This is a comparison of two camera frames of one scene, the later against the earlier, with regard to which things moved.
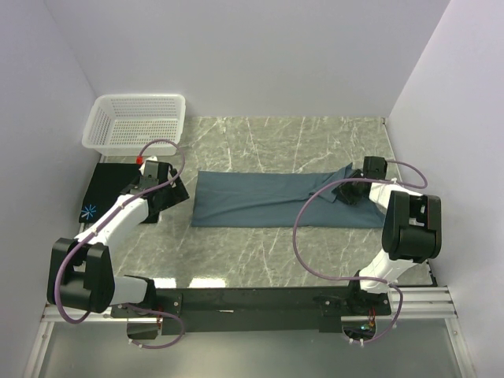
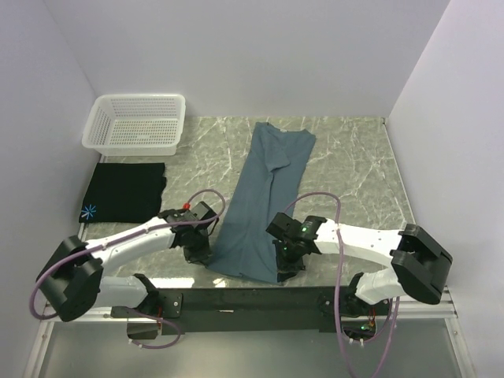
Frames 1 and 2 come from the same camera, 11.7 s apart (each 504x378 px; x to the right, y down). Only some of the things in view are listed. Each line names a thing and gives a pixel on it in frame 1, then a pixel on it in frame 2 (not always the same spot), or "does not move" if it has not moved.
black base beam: (220, 310) does not move
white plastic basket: (120, 125) does not move
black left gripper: (177, 194) → (201, 255)
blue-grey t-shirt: (275, 199) → (264, 189)
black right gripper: (346, 196) → (287, 270)
